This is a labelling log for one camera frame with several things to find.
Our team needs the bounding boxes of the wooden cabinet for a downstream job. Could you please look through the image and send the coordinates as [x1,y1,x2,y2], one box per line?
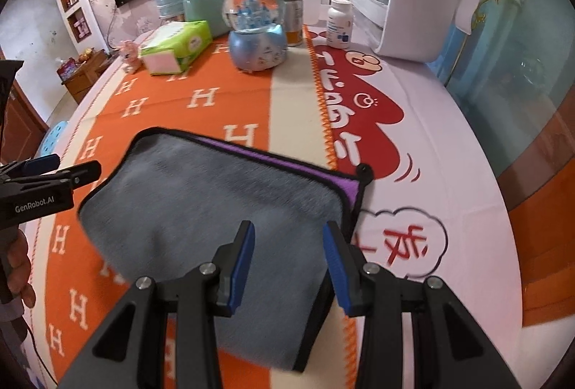
[58,48,113,104]

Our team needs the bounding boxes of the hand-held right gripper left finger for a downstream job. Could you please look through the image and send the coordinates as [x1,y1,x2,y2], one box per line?
[58,220,256,389]

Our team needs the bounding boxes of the white red printed tablecloth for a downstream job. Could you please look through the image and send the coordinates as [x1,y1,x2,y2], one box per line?
[302,3,531,389]

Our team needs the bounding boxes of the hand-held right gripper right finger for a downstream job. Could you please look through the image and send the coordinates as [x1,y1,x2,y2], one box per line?
[322,221,521,389]

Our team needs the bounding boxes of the pink toy figure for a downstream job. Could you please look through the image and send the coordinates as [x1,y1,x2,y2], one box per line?
[119,40,143,74]

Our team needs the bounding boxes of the blue castle snow globe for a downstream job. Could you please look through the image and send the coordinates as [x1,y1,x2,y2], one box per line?
[223,0,288,71]

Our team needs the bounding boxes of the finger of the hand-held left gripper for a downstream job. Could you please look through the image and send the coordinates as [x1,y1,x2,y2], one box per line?
[27,160,102,192]
[18,153,61,174]

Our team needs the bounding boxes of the person's left hand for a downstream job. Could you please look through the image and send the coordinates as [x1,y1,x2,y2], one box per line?
[0,226,37,308]

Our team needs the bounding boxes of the green canister with brown lid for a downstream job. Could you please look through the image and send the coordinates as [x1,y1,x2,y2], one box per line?
[182,0,231,38]

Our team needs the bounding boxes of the black cable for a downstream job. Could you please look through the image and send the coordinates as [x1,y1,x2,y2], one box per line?
[18,317,59,386]

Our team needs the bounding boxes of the orange label metal can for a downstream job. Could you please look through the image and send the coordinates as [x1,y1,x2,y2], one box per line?
[279,0,306,47]

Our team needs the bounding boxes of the white pill bottle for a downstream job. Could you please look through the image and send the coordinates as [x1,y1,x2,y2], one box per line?
[325,0,354,49]

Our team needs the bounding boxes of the green tissue pack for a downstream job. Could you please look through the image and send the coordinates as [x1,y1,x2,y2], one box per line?
[139,20,213,76]

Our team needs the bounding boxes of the blue plastic stool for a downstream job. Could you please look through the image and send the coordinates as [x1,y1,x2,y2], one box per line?
[38,120,72,158]

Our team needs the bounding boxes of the orange patterned blanket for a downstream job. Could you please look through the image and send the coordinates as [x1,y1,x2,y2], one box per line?
[28,24,360,389]

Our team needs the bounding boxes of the grey purple towel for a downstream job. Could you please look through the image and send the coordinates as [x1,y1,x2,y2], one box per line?
[77,127,374,372]

